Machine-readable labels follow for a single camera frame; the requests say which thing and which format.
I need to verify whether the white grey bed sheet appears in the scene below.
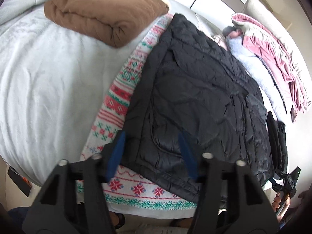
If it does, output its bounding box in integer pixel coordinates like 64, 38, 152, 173
0, 0, 225, 187

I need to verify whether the light blue fleece blanket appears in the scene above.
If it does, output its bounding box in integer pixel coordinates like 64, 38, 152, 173
226, 31, 288, 123

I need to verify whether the pink velvet quilt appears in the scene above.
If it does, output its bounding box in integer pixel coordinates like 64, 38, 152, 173
231, 13, 308, 121

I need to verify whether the person's right hand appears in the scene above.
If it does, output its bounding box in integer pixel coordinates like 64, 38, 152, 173
271, 192, 290, 222

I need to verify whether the black quilted puffer jacket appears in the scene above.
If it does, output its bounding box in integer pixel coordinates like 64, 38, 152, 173
121, 14, 274, 202

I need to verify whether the grey white pillow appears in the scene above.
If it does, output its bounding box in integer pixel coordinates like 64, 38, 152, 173
242, 0, 292, 44

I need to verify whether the folded brown blanket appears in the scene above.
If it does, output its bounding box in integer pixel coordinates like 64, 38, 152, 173
44, 0, 169, 48

